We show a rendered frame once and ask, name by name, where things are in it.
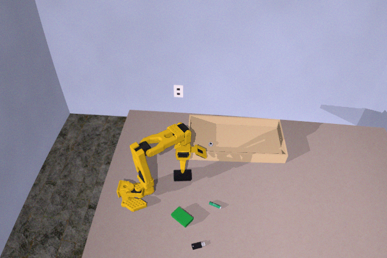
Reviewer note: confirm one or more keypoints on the black usb flash drive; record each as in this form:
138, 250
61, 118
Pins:
197, 245

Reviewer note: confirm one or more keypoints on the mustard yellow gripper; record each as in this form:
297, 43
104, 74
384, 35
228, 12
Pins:
183, 153

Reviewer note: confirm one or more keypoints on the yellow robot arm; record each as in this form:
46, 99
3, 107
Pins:
127, 190

